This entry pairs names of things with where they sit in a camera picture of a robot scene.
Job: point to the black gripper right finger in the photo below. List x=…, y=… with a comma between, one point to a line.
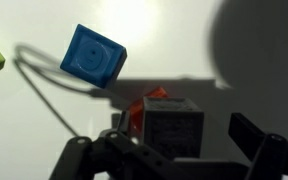
x=274, y=156

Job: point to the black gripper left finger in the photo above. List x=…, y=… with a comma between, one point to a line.
x=117, y=153

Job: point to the gray cube block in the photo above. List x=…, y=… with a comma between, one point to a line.
x=172, y=130

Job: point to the orange cube block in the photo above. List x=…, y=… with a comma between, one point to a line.
x=137, y=111

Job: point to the blue cube block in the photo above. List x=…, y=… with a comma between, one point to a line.
x=90, y=56

